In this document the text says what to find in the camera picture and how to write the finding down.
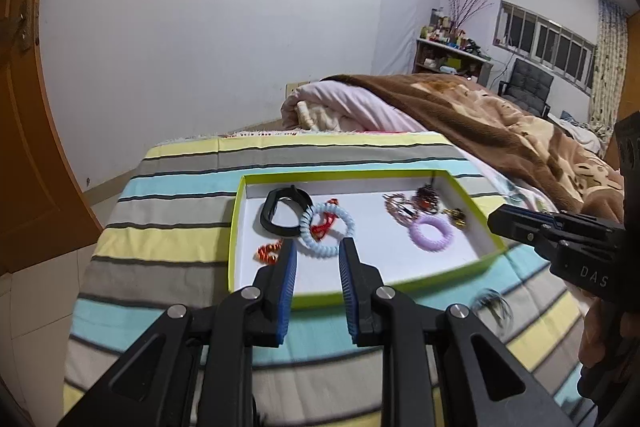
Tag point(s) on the cream plush cloth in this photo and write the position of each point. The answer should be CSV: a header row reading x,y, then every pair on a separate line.
x,y
315,117

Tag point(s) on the striped bed sheet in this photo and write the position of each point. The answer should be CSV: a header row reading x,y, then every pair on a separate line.
x,y
170,227

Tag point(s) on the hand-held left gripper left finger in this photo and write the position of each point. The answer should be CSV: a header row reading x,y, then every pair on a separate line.
x,y
289,287

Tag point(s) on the wall socket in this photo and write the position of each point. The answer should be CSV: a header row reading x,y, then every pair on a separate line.
x,y
295,88

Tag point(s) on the patterned curtain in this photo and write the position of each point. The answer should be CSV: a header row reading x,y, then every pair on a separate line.
x,y
607,67

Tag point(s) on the window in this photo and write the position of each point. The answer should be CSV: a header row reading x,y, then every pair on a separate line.
x,y
545,42

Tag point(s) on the decorative flower branches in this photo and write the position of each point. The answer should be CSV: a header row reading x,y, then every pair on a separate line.
x,y
465,7

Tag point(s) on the person's right hand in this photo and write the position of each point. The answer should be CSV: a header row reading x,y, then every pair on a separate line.
x,y
592,332

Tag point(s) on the brown fleece blanket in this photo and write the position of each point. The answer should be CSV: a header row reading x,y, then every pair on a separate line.
x,y
475,122

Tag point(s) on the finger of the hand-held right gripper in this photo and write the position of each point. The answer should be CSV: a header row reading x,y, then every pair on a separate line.
x,y
515,229
532,212

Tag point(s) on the pink rhinestone hair clip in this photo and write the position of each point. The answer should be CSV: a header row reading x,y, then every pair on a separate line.
x,y
397,207

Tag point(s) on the green cardboard box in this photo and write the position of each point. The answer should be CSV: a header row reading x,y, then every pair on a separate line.
x,y
380,257

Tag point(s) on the row of bottles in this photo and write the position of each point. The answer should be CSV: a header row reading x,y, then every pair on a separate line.
x,y
445,32

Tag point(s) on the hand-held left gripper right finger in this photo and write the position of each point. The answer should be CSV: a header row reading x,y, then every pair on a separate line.
x,y
346,292

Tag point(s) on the wooden door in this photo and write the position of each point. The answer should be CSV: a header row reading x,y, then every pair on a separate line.
x,y
30,157

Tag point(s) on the black wristband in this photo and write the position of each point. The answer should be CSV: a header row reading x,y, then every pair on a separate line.
x,y
265,219

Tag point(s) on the door latch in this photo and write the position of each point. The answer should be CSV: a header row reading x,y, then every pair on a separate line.
x,y
20,24

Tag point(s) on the pink floral quilt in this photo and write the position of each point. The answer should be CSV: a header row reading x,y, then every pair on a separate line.
x,y
350,107

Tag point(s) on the orange-red scrunchie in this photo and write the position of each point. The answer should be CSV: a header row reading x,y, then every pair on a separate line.
x,y
267,252

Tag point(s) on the black chair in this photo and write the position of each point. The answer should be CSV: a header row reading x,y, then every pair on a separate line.
x,y
527,84

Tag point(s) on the white wall shelf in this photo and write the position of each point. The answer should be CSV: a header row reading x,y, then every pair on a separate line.
x,y
450,62

